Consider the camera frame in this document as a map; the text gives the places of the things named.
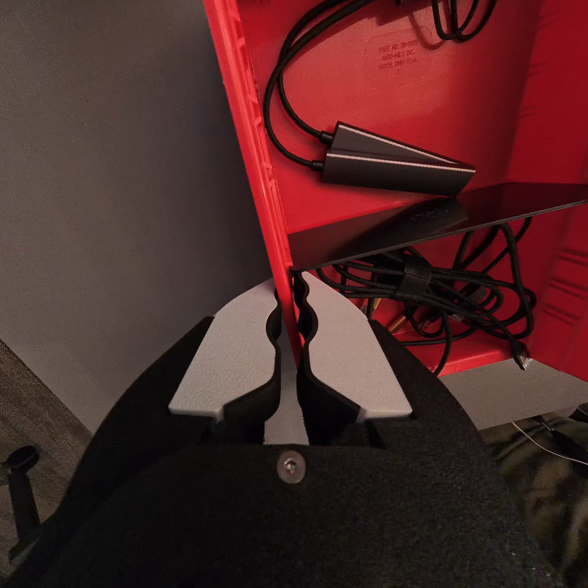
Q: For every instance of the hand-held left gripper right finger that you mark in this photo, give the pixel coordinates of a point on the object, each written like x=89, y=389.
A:
x=358, y=367

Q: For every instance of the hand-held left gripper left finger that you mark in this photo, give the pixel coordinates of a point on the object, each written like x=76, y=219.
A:
x=225, y=363

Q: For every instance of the red plastic bin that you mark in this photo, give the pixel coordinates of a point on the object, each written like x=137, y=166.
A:
x=482, y=92

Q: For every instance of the black bin divider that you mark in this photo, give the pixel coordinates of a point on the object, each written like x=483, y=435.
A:
x=413, y=229

